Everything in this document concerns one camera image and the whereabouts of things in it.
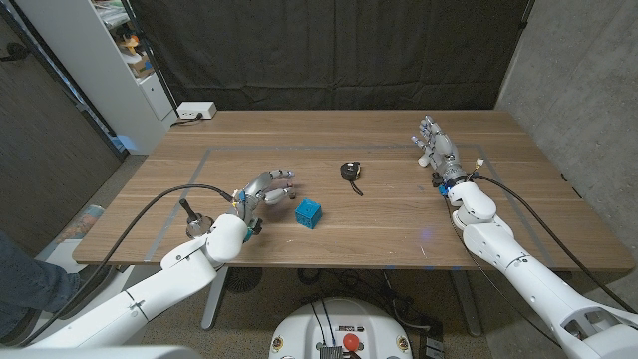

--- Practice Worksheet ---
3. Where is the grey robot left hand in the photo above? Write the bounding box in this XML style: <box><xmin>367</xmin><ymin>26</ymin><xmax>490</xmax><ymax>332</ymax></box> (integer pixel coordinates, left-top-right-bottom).
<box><xmin>231</xmin><ymin>168</ymin><xmax>296</xmax><ymax>226</ymax></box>

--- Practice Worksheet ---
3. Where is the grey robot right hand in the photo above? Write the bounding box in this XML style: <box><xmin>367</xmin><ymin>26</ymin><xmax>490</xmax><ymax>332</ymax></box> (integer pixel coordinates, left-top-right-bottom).
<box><xmin>411</xmin><ymin>115</ymin><xmax>470</xmax><ymax>186</ymax></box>

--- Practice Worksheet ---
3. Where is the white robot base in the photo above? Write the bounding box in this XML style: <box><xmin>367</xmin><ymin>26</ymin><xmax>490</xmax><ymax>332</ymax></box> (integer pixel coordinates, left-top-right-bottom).
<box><xmin>267</xmin><ymin>297</ymin><xmax>414</xmax><ymax>359</ymax></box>

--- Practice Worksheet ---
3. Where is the blue lattice block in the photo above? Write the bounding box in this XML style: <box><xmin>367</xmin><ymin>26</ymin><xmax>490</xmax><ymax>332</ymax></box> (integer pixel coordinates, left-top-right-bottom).
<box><xmin>294</xmin><ymin>197</ymin><xmax>323</xmax><ymax>230</ymax></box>

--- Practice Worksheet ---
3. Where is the black measuring tape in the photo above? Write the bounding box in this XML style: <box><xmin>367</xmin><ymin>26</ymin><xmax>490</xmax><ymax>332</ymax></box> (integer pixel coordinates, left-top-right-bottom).
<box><xmin>340</xmin><ymin>161</ymin><xmax>365</xmax><ymax>197</ymax></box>

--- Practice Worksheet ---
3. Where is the black round fan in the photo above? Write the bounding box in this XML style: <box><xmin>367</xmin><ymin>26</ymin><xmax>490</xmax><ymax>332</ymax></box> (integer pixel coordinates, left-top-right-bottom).
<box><xmin>223</xmin><ymin>267</ymin><xmax>264</xmax><ymax>294</ymax></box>

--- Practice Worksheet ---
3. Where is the white power strip box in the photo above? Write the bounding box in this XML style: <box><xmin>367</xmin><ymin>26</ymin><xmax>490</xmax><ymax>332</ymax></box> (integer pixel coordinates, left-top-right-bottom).
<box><xmin>176</xmin><ymin>101</ymin><xmax>218</xmax><ymax>121</ymax></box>

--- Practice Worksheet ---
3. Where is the grey table leg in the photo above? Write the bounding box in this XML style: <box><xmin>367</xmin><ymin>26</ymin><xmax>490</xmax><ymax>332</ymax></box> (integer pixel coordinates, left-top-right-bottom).
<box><xmin>450</xmin><ymin>270</ymin><xmax>483</xmax><ymax>338</ymax></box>
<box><xmin>200</xmin><ymin>266</ymin><xmax>230</xmax><ymax>331</ymax></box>

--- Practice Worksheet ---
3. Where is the black curtain backdrop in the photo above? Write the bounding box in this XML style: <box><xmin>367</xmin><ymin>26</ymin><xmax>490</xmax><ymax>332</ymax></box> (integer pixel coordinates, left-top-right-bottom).
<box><xmin>121</xmin><ymin>0</ymin><xmax>537</xmax><ymax>112</ymax></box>

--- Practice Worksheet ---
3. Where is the cardboard box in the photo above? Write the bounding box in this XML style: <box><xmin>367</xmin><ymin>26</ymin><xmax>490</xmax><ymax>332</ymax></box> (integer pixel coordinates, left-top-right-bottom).
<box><xmin>127</xmin><ymin>53</ymin><xmax>155</xmax><ymax>79</ymax></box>

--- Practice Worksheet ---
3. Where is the colourful patterned floor item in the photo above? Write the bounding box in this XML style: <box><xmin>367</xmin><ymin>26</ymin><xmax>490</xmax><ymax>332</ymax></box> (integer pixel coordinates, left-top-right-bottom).
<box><xmin>57</xmin><ymin>203</ymin><xmax>106</xmax><ymax>245</ymax></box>

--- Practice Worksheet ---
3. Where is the dark shoe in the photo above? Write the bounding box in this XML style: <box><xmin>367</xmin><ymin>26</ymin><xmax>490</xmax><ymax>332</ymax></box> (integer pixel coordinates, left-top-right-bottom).
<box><xmin>74</xmin><ymin>263</ymin><xmax>116</xmax><ymax>300</ymax></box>

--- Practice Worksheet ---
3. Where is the white shelf cabinet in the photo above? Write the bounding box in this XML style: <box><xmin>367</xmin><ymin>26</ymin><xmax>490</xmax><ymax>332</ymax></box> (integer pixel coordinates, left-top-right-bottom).
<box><xmin>14</xmin><ymin>0</ymin><xmax>179</xmax><ymax>156</ymax></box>

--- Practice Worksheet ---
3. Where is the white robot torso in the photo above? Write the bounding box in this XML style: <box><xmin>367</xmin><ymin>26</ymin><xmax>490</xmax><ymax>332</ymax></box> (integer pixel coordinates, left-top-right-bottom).
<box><xmin>0</xmin><ymin>345</ymin><xmax>203</xmax><ymax>359</ymax></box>

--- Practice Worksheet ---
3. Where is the person leg in jeans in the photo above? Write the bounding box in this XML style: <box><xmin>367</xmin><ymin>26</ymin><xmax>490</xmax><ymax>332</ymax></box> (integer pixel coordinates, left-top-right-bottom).
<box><xmin>0</xmin><ymin>231</ymin><xmax>84</xmax><ymax>338</ymax></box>

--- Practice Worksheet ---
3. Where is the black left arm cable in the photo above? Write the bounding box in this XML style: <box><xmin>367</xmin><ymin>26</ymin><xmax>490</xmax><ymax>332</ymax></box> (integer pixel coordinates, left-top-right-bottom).
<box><xmin>17</xmin><ymin>182</ymin><xmax>238</xmax><ymax>348</ymax></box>

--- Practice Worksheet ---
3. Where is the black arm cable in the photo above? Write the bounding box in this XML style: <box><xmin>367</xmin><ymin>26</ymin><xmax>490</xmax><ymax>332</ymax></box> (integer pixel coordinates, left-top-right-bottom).
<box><xmin>17</xmin><ymin>182</ymin><xmax>238</xmax><ymax>348</ymax></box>
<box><xmin>471</xmin><ymin>173</ymin><xmax>638</xmax><ymax>315</ymax></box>

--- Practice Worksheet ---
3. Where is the black floor cable bundle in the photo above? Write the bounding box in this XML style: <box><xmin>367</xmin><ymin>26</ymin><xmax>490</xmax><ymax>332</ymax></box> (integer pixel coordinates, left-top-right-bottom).
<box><xmin>298</xmin><ymin>268</ymin><xmax>430</xmax><ymax>330</ymax></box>

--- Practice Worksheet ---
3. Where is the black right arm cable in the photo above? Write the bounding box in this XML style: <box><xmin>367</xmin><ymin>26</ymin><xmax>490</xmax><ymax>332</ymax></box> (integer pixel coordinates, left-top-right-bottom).
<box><xmin>471</xmin><ymin>173</ymin><xmax>638</xmax><ymax>315</ymax></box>

